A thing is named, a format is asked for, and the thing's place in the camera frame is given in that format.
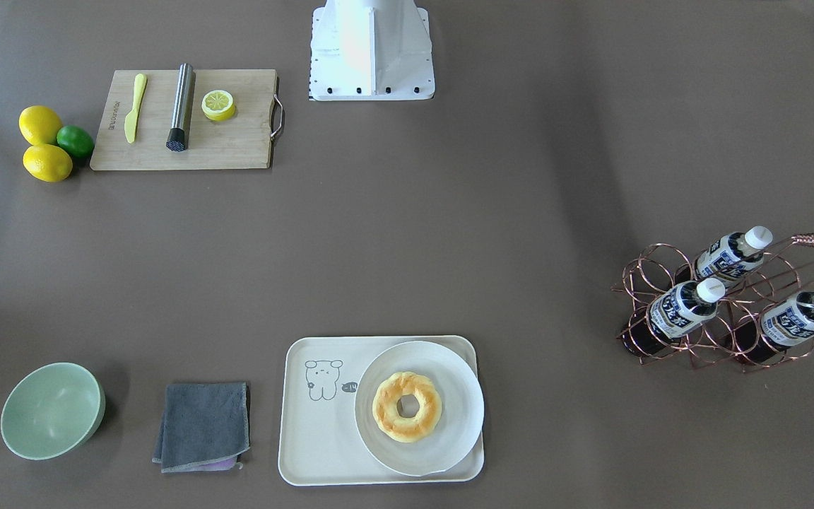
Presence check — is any tea bottle top rack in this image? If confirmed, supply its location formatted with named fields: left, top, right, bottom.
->
left=674, top=226, right=773, bottom=289

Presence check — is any cream serving tray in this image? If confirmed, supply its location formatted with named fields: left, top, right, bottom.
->
left=278, top=335, right=485, bottom=486

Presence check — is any tea bottle lower middle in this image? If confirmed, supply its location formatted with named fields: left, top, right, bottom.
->
left=621, top=277, right=726, bottom=357

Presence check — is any tea bottle lower outer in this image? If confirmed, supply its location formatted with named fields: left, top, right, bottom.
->
left=733, top=292, right=814, bottom=364

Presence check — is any white plate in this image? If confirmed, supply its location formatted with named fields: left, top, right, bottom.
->
left=355, top=339, right=485, bottom=477

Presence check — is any glazed donut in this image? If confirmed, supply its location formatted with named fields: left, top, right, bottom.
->
left=372, top=371, right=444, bottom=443

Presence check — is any bamboo cutting board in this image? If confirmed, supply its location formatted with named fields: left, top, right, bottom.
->
left=90, top=69, right=282, bottom=171

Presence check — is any half lemon slice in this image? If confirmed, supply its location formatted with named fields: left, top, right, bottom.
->
left=201, top=89, right=237, bottom=122

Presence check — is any steel muddler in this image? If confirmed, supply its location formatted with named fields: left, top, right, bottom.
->
left=165, top=62, right=195, bottom=152

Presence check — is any grey folded cloth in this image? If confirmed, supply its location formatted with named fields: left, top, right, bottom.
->
left=152, top=381, right=251, bottom=474

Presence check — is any yellow plastic knife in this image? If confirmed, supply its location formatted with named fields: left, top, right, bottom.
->
left=124, top=72, right=148, bottom=144

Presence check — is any green lime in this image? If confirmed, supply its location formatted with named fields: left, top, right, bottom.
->
left=56, top=125, right=95, bottom=159

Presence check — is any yellow lemon near board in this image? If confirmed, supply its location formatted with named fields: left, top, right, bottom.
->
left=23, top=144, right=74, bottom=182

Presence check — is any green bowl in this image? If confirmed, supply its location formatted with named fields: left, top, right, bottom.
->
left=0, top=362, right=106, bottom=460

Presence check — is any yellow lemon far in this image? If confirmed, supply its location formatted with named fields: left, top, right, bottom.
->
left=18, top=105, right=64, bottom=146

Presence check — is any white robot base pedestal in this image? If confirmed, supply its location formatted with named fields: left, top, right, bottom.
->
left=308, top=1, right=436, bottom=101

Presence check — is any copper wire bottle rack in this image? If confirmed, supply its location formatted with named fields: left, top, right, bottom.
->
left=614, top=234, right=814, bottom=371

